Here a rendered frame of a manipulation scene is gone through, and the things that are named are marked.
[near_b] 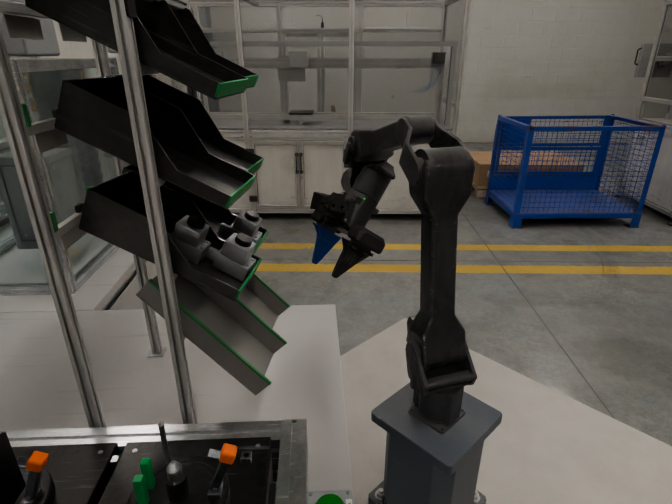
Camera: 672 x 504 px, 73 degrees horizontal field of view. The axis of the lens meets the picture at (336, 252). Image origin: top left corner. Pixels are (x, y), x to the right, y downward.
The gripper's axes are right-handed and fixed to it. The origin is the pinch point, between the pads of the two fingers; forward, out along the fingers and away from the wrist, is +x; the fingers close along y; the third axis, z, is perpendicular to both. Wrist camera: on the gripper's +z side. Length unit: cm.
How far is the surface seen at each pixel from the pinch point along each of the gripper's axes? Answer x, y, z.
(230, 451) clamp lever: 29.7, 20.0, 11.4
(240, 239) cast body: 5.5, -3.2, 15.8
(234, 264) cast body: 9.9, -3.5, 14.4
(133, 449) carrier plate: 43.6, 1.9, 16.4
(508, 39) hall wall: -467, -567, -460
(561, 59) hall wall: -488, -522, -552
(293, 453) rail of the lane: 32.2, 13.1, -4.3
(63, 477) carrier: 50, 3, 24
